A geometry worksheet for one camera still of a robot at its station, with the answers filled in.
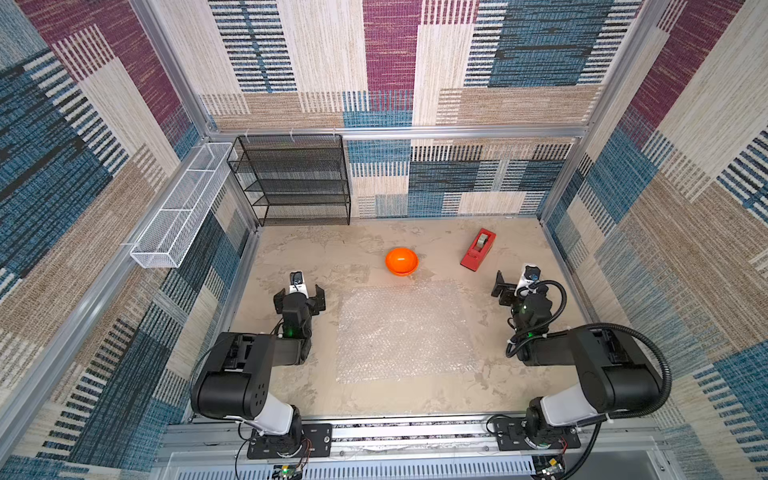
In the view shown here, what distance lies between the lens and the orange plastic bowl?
40.7 inches

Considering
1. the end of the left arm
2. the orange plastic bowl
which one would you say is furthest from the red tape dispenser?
the end of the left arm

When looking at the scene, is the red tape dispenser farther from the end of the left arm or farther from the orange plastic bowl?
the end of the left arm
